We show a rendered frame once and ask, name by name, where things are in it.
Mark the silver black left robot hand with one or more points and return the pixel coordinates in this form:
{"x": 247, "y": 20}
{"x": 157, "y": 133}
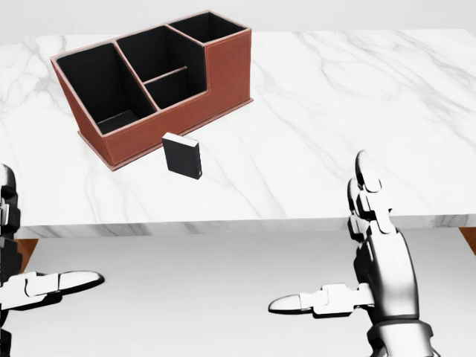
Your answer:
{"x": 15, "y": 286}

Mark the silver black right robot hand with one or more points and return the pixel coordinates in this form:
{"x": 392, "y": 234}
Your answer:
{"x": 390, "y": 275}

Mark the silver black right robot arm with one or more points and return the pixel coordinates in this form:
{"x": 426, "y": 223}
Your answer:
{"x": 403, "y": 340}

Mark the small black book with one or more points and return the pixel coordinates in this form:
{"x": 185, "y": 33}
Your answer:
{"x": 183, "y": 158}

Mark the red-brown desk caddy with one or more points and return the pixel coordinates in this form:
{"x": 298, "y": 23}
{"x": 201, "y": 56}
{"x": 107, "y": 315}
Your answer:
{"x": 156, "y": 82}

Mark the brown wooden table leg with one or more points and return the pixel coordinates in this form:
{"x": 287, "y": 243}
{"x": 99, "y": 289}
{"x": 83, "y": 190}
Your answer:
{"x": 26, "y": 251}
{"x": 469, "y": 240}

